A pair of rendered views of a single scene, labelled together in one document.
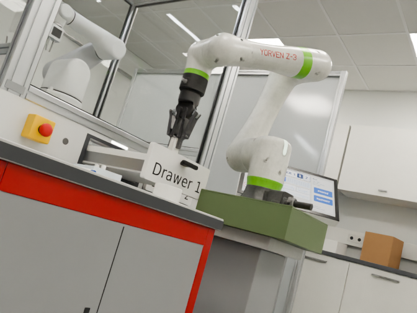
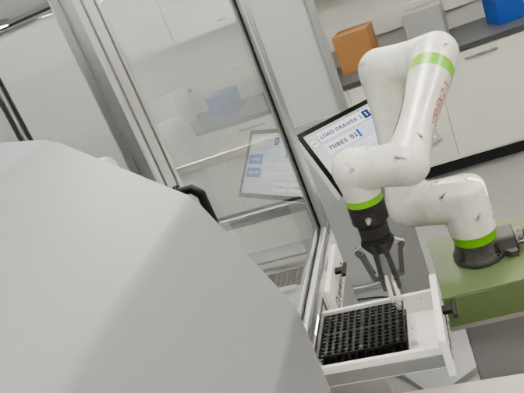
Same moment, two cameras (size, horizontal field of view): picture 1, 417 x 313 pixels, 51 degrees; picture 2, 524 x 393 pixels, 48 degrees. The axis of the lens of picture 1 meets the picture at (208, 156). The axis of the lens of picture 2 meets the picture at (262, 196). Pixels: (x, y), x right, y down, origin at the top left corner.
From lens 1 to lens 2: 1.40 m
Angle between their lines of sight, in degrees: 36
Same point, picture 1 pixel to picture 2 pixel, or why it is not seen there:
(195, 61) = (366, 192)
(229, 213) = (498, 305)
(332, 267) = not seen: hidden behind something
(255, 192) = (484, 253)
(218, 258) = (489, 334)
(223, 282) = (509, 350)
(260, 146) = (461, 207)
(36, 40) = not seen: hidden behind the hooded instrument
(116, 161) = (387, 371)
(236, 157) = (419, 221)
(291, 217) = not seen: outside the picture
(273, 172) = (490, 223)
